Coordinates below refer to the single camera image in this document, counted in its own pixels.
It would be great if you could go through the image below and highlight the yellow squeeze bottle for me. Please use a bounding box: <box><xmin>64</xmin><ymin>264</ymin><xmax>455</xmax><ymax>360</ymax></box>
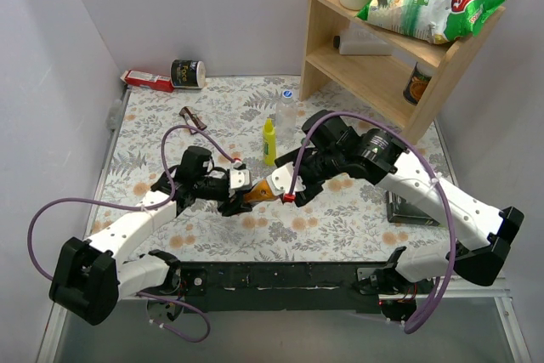
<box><xmin>263</xmin><ymin>118</ymin><xmax>276</xmax><ymax>166</ymax></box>

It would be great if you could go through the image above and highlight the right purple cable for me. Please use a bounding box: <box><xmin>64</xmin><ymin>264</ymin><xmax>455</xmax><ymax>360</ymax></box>
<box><xmin>285</xmin><ymin>111</ymin><xmax>458</xmax><ymax>335</ymax></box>

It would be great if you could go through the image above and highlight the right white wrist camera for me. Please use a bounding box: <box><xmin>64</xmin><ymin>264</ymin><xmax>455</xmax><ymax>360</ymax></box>
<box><xmin>267</xmin><ymin>162</ymin><xmax>305</xmax><ymax>202</ymax></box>

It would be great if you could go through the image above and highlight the red white box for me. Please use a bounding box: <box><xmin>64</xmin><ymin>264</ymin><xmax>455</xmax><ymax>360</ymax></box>
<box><xmin>120</xmin><ymin>70</ymin><xmax>174</xmax><ymax>93</ymax></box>

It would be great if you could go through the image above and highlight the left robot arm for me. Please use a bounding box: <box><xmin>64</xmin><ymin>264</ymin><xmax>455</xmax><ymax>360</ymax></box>
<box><xmin>49</xmin><ymin>146</ymin><xmax>252</xmax><ymax>326</ymax></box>

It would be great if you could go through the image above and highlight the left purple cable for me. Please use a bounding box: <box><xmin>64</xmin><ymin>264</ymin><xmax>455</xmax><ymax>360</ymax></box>
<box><xmin>27</xmin><ymin>124</ymin><xmax>243</xmax><ymax>343</ymax></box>

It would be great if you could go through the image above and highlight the brown snack wrapper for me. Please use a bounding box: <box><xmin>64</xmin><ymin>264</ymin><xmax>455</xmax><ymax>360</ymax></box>
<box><xmin>179</xmin><ymin>106</ymin><xmax>207</xmax><ymax>131</ymax></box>

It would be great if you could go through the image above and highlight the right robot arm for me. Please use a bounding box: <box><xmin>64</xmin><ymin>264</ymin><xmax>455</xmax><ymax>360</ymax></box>
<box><xmin>266</xmin><ymin>110</ymin><xmax>524</xmax><ymax>293</ymax></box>

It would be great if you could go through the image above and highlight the black cylindrical can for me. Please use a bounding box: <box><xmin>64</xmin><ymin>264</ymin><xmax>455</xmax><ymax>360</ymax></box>
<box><xmin>170</xmin><ymin>60</ymin><xmax>206</xmax><ymax>89</ymax></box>

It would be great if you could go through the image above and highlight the purple cable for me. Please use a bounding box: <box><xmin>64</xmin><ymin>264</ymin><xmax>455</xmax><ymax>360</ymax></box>
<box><xmin>27</xmin><ymin>124</ymin><xmax>243</xmax><ymax>343</ymax></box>
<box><xmin>285</xmin><ymin>111</ymin><xmax>458</xmax><ymax>335</ymax></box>

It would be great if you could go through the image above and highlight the black green box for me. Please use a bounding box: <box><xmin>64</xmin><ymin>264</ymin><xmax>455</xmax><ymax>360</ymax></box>
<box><xmin>385</xmin><ymin>191</ymin><xmax>439</xmax><ymax>226</ymax></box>

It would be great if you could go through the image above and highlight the dark tin can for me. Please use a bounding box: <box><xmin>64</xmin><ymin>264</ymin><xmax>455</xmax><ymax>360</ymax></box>
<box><xmin>403</xmin><ymin>63</ymin><xmax>435</xmax><ymax>105</ymax></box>

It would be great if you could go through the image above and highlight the wooden shelf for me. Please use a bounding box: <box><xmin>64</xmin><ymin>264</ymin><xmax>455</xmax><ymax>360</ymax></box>
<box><xmin>299</xmin><ymin>0</ymin><xmax>505</xmax><ymax>143</ymax></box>

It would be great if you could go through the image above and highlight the green chips bag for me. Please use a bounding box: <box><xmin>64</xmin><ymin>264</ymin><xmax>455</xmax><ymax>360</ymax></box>
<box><xmin>357</xmin><ymin>0</ymin><xmax>506</xmax><ymax>44</ymax></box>

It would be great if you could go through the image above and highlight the orange juice bottle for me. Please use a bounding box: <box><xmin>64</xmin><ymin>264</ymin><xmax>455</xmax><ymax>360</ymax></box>
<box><xmin>243</xmin><ymin>179</ymin><xmax>282</xmax><ymax>204</ymax></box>

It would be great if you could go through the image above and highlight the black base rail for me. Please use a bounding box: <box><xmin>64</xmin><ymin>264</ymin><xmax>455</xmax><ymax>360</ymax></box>
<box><xmin>53</xmin><ymin>260</ymin><xmax>511</xmax><ymax>315</ymax></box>

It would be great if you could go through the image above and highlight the clear plastic bottle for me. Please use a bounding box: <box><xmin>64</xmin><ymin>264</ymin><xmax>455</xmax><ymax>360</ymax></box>
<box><xmin>275</xmin><ymin>94</ymin><xmax>297</xmax><ymax>145</ymax></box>

